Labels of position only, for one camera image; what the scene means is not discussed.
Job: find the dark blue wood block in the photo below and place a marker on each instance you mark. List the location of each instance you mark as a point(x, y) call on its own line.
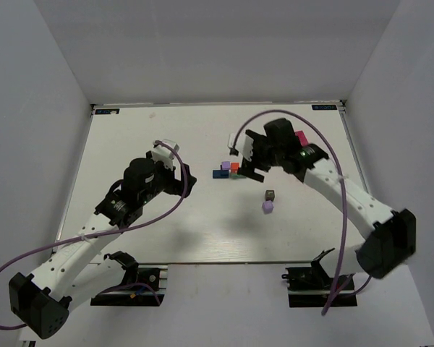
point(216, 175)

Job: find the grey wood block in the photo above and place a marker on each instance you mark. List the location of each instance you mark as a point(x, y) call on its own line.
point(269, 195)

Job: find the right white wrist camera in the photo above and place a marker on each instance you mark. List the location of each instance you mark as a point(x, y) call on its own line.
point(243, 146)

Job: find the purple wood block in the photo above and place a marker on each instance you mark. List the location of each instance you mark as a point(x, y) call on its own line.
point(225, 165)

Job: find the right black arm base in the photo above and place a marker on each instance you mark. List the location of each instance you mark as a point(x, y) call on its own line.
point(309, 286)

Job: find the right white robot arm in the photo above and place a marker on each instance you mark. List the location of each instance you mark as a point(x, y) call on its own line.
point(389, 236)

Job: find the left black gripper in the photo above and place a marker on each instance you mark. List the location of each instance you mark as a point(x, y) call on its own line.
point(179, 181)

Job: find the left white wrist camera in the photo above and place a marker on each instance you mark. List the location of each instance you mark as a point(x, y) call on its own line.
point(159, 153)

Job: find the green wood block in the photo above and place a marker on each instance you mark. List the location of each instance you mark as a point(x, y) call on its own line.
point(236, 176)

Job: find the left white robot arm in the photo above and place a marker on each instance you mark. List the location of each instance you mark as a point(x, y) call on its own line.
point(44, 298)

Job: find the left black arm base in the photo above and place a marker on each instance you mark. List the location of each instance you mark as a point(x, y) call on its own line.
point(146, 288)

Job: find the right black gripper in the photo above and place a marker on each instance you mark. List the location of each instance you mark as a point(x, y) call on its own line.
point(255, 155)

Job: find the blue table label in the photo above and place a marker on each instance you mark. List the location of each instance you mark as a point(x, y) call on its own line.
point(107, 111)
point(321, 107)

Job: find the red wood block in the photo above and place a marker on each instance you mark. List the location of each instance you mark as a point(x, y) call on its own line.
point(234, 167)

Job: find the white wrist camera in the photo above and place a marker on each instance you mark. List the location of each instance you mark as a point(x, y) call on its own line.
point(243, 146)
point(159, 153)

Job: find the pink plastic box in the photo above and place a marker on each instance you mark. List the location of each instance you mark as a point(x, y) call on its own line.
point(302, 138)

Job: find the right blue table label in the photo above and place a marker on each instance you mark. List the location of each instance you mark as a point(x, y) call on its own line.
point(321, 107)

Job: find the lilac wood block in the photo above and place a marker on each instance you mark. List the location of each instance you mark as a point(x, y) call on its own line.
point(267, 206)

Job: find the left blue table label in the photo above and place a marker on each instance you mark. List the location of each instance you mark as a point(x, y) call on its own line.
point(107, 111)

